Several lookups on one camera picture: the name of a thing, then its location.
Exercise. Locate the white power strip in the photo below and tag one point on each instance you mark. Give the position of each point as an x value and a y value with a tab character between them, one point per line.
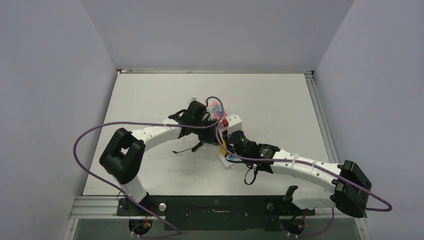
227	161

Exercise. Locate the yellow cube socket adapter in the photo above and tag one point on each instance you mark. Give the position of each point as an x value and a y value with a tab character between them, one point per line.
222	150

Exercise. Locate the aluminium frame rail right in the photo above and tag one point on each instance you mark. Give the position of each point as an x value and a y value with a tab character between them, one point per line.
322	121

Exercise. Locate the blue usb charger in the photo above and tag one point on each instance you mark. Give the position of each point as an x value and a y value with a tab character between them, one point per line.
217	108

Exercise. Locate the aluminium frame rail back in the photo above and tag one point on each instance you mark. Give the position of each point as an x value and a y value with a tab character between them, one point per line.
185	71

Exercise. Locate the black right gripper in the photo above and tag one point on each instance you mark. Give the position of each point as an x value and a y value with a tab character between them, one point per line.
224	137

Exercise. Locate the pink triangular socket adapter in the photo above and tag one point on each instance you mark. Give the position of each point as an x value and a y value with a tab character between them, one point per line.
215	103

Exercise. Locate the pink square plug adapter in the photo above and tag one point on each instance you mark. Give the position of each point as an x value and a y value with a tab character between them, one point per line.
221	116

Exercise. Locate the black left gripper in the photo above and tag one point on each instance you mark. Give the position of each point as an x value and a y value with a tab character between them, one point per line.
209	137

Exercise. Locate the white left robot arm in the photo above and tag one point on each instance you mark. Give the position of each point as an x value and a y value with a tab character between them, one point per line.
122	157

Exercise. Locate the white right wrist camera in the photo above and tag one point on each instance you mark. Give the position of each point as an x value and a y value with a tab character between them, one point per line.
234	123

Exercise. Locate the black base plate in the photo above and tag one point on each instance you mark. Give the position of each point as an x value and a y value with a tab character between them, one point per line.
225	213

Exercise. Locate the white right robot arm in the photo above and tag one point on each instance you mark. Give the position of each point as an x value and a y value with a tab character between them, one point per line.
342	185

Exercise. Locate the aluminium frame rail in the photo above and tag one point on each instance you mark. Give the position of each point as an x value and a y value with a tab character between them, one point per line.
185	71
322	121

